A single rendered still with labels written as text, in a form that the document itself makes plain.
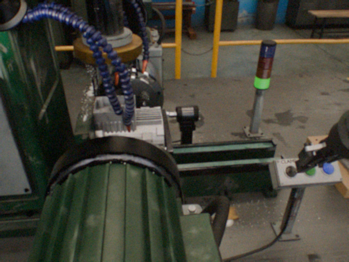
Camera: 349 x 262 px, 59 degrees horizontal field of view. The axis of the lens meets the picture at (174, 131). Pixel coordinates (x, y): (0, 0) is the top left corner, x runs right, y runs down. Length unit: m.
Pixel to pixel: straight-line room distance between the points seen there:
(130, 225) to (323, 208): 0.94
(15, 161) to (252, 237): 0.70
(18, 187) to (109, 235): 0.65
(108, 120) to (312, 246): 0.71
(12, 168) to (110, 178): 0.56
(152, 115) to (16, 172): 0.40
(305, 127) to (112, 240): 1.36
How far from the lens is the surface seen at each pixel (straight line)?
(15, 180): 0.92
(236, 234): 1.03
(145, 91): 1.16
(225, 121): 1.52
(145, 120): 0.94
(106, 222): 0.32
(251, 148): 1.17
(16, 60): 0.76
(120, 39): 0.82
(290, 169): 0.85
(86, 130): 0.84
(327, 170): 0.90
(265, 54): 1.28
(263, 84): 1.33
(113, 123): 0.93
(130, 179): 0.36
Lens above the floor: 1.59
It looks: 34 degrees down
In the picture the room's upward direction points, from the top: 1 degrees clockwise
